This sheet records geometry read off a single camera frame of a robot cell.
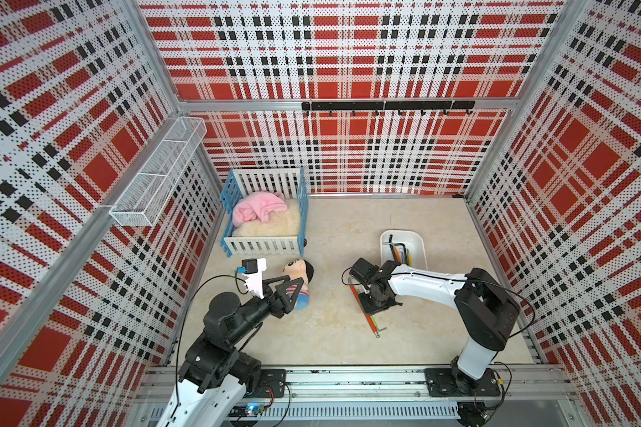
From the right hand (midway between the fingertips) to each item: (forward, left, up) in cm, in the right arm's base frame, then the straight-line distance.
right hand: (374, 307), depth 87 cm
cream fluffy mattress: (+30, +34, +8) cm, 46 cm away
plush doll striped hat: (+10, +25, +9) cm, 28 cm away
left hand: (-1, +22, +24) cm, 32 cm away
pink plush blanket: (+33, +41, +15) cm, 55 cm away
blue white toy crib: (+48, +32, +13) cm, 59 cm away
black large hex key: (+21, -14, -2) cm, 26 cm away
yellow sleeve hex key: (+19, -15, -1) cm, 24 cm away
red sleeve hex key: (-3, +5, +8) cm, 10 cm away
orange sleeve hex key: (+22, -11, -2) cm, 24 cm away
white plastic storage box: (+26, -17, +2) cm, 31 cm away
